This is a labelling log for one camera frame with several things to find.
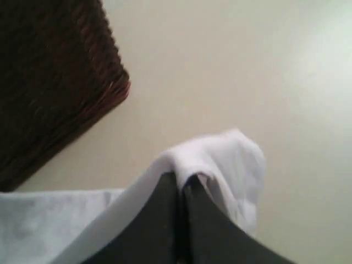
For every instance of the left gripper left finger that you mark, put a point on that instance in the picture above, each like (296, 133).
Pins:
(149, 237)

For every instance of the dark red wicker basket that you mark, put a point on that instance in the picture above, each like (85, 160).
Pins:
(61, 72)

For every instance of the white t-shirt red print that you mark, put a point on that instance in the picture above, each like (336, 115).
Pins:
(68, 226)

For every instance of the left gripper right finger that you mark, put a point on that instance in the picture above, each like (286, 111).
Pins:
(214, 238)

